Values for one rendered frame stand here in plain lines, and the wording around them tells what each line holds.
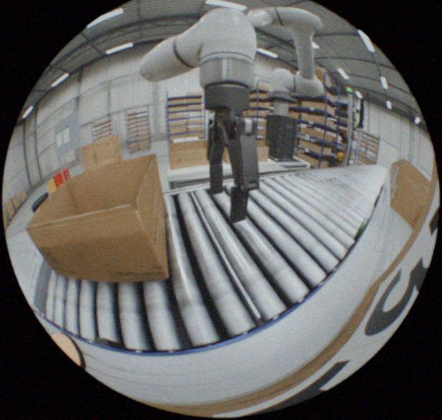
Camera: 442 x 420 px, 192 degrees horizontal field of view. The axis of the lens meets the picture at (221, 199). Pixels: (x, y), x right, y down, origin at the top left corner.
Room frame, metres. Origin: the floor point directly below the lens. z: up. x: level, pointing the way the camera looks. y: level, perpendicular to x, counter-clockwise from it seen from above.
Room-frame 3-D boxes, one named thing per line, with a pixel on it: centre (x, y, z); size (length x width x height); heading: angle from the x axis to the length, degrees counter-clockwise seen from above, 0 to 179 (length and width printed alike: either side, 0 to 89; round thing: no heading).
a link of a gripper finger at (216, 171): (0.30, 0.01, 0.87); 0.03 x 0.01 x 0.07; 112
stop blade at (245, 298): (0.26, 0.02, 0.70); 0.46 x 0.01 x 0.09; 22
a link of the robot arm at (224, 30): (0.26, 0.00, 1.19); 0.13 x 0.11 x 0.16; 60
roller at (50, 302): (0.05, 0.53, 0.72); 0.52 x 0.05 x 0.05; 22
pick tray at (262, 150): (1.03, -0.12, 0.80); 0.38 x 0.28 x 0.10; 16
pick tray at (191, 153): (0.94, 0.20, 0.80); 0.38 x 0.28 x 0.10; 19
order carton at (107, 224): (0.20, 0.33, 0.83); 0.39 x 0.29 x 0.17; 108
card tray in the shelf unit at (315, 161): (1.80, -1.35, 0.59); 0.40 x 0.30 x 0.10; 20
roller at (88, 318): (0.13, 0.35, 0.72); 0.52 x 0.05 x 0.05; 22
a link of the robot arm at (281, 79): (1.05, -0.45, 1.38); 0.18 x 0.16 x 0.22; 60
